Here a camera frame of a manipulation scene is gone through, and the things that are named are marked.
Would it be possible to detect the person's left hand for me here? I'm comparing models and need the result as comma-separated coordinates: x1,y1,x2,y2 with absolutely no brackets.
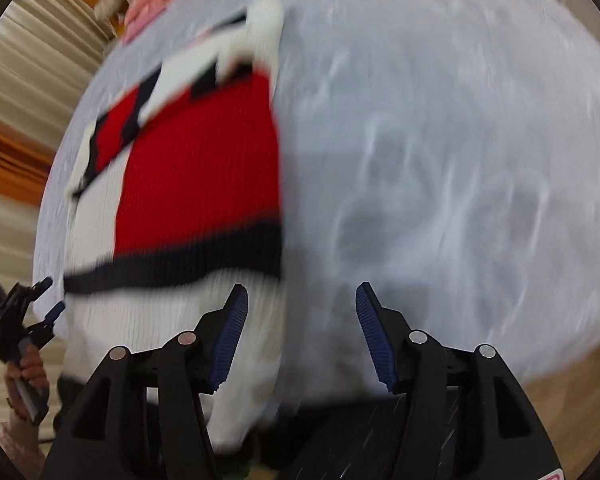
6,346,49,401

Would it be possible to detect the white red black knit sweater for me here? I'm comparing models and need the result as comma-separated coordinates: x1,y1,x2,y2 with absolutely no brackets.
55,0,293,453

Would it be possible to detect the orange curtain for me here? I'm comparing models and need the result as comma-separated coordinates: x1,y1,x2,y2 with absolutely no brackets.
0,119,56,207

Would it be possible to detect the cream pleated curtain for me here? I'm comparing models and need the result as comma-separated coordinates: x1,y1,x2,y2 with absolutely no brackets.
0,195,68,411
0,0,115,133

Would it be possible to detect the bed with grey butterfly sheet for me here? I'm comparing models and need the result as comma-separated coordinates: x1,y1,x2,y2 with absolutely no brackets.
32,0,600,406

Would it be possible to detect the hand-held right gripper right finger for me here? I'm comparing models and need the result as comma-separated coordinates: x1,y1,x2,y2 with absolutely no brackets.
355,281,563,480

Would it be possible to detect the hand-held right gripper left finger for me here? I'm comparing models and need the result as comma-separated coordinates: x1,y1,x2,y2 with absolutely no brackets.
40,284,251,480

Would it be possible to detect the white feather table lamp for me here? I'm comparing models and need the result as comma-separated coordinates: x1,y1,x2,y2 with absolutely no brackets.
94,0,131,23

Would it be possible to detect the person's left forearm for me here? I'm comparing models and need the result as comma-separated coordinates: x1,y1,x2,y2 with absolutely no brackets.
0,400,46,480

